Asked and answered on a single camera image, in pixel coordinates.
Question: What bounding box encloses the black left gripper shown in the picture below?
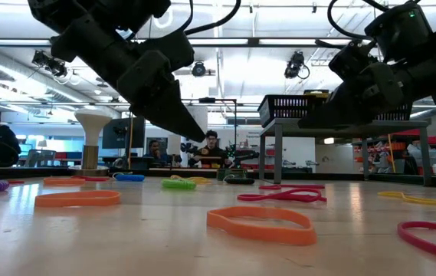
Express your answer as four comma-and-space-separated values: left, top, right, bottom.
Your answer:
83, 38, 206, 143

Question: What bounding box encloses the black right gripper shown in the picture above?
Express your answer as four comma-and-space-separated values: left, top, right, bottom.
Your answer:
297, 63, 436, 130

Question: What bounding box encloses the black plastic mesh basket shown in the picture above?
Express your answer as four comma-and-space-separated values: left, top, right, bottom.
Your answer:
257, 94, 318, 127
374, 103, 414, 122
314, 94, 343, 116

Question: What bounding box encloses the green coil wristband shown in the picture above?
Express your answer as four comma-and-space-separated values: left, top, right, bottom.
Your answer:
161, 178, 198, 190

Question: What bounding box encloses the yellow rubber band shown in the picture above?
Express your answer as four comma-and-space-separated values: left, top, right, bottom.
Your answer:
169, 174, 211, 185
377, 190, 436, 207

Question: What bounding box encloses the large red rubber band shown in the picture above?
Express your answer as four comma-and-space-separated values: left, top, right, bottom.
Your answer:
396, 220, 436, 265

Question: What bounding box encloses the black computer monitor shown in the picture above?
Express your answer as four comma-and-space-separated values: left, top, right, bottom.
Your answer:
101, 117, 146, 150

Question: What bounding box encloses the grey perforated metal shelf riser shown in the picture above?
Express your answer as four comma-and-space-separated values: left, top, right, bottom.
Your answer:
258, 117, 433, 188

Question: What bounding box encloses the shelving with red bins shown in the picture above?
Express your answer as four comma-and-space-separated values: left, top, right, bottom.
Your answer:
351, 130, 436, 176

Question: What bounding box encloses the white mushroom table lamp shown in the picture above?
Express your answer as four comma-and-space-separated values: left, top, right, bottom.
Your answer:
67, 108, 114, 177

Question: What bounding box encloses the blue coil wristband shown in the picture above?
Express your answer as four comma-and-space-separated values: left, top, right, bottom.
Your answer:
112, 172, 146, 182

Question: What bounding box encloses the black coil wristband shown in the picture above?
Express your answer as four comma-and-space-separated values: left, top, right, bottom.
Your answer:
223, 174, 256, 186

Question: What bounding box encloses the grey chair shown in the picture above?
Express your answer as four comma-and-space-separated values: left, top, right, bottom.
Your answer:
25, 149, 57, 168

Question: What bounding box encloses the yellow hanging cable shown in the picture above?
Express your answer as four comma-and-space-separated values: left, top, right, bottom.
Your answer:
127, 114, 136, 169

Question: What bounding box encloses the round black overhead camera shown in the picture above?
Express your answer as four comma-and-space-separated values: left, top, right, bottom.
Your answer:
191, 61, 207, 77

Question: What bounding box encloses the black stand frame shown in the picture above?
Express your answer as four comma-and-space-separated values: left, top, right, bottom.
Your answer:
176, 97, 238, 169

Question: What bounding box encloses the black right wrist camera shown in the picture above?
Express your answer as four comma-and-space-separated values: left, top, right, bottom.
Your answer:
328, 39, 380, 81

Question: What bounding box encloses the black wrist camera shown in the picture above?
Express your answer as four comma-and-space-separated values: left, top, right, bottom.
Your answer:
137, 29, 196, 74
328, 39, 380, 81

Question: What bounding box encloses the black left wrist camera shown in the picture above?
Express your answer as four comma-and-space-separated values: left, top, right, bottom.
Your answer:
137, 29, 196, 74

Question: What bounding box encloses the black ceiling camera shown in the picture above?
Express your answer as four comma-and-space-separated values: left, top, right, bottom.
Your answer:
31, 49, 69, 79
284, 51, 310, 81

